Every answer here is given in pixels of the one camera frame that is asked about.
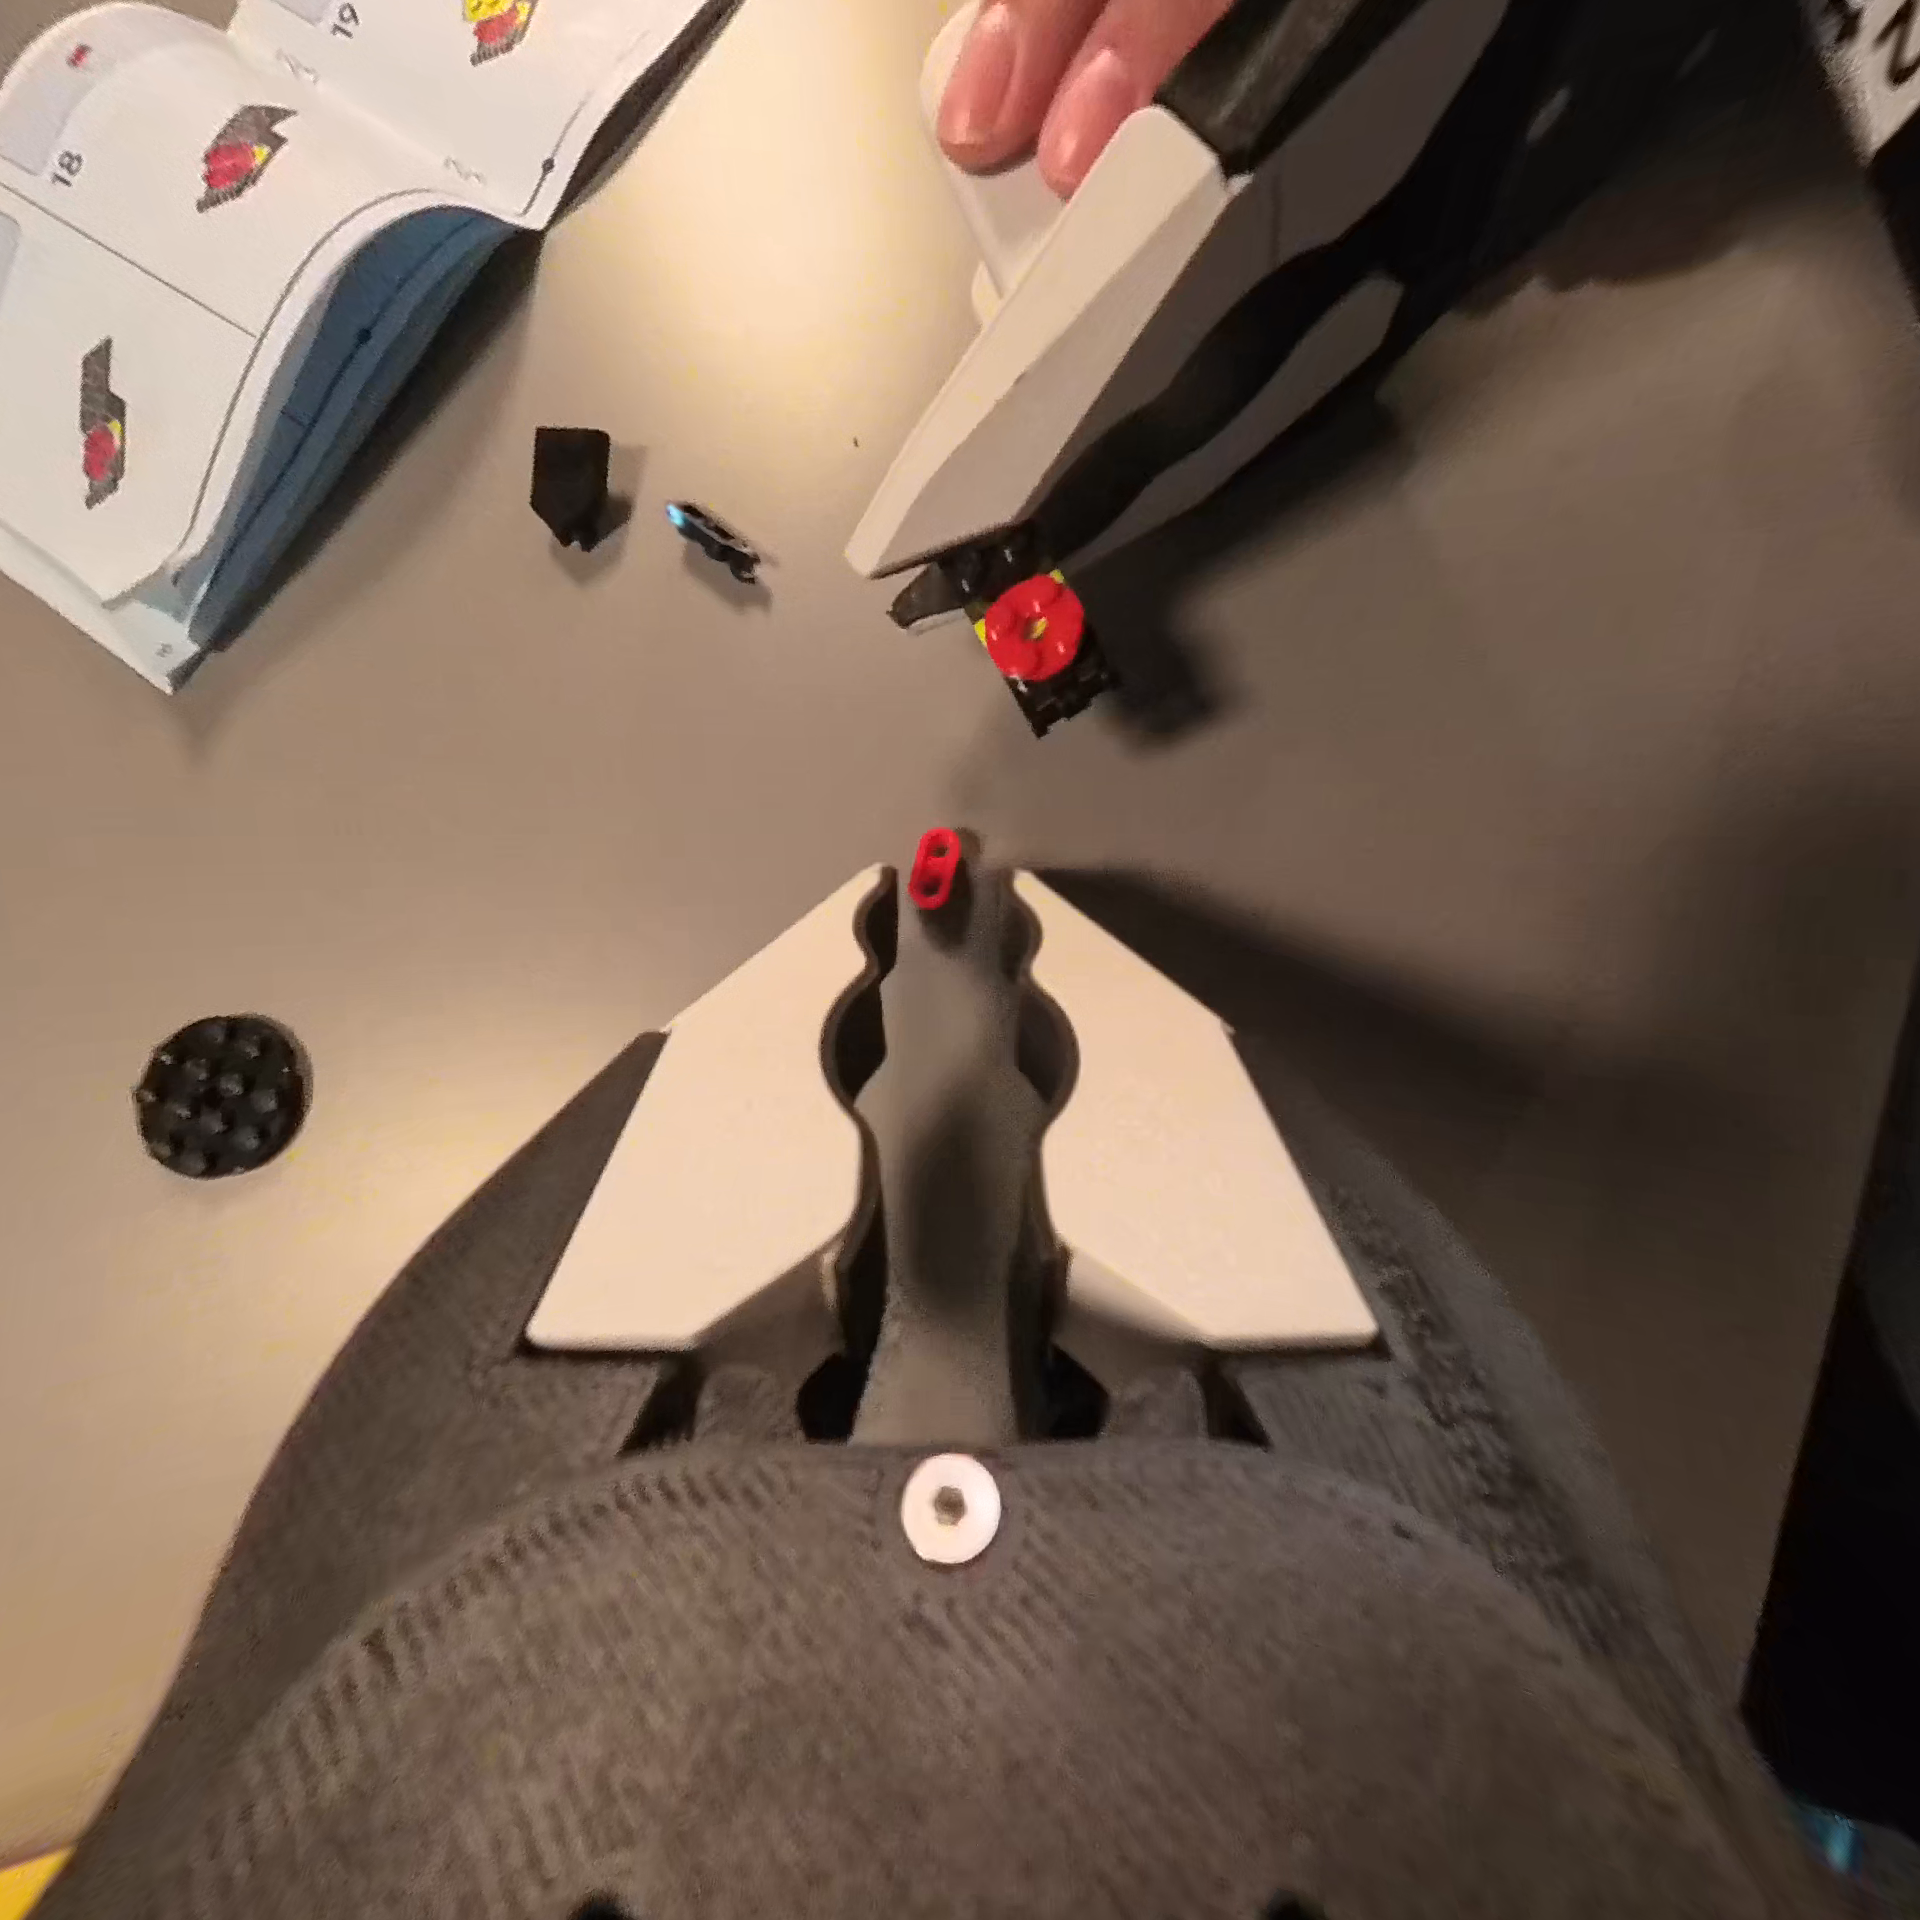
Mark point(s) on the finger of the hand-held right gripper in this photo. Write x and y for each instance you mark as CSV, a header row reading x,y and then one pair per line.
x,y
1320,346
1079,300

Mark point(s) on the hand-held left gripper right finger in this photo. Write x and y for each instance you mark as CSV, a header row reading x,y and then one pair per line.
x,y
1201,1200

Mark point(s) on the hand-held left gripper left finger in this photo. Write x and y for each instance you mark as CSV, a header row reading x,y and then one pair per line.
x,y
720,1200

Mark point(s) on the black lego assembly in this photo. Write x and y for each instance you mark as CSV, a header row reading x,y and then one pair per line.
x,y
1060,685

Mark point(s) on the small red lego brick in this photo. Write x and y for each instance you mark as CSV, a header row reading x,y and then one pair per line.
x,y
933,869

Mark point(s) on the flat black lego clip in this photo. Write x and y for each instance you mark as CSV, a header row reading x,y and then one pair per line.
x,y
713,538

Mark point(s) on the round black lego piece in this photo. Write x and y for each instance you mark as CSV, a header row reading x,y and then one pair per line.
x,y
223,1096

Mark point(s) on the black lego slope piece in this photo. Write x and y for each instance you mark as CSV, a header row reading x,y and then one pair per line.
x,y
570,476

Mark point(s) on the person's right hand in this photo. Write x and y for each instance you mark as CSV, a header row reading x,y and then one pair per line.
x,y
1050,75

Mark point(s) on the open instruction booklet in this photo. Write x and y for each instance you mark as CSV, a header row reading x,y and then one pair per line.
x,y
225,300

